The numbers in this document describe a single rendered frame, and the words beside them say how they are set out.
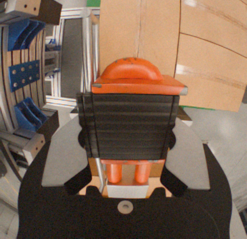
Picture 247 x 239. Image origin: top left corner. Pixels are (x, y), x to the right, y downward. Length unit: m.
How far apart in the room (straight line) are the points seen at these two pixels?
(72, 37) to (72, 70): 0.26
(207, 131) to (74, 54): 1.72
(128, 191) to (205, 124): 1.58
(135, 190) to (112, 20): 0.66
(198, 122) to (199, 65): 0.99
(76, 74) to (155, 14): 0.73
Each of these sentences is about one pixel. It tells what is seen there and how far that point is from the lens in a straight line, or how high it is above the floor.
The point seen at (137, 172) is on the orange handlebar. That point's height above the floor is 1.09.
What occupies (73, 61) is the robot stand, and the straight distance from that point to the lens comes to 1.07.
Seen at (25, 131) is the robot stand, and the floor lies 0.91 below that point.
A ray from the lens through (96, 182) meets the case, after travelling 0.48.
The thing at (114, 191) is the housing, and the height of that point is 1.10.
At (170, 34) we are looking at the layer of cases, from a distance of 0.69.
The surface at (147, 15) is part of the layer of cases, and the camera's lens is 0.69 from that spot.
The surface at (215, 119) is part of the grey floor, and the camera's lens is 1.77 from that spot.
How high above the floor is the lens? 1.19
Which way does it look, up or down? 62 degrees down
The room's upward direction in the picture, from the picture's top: 175 degrees counter-clockwise
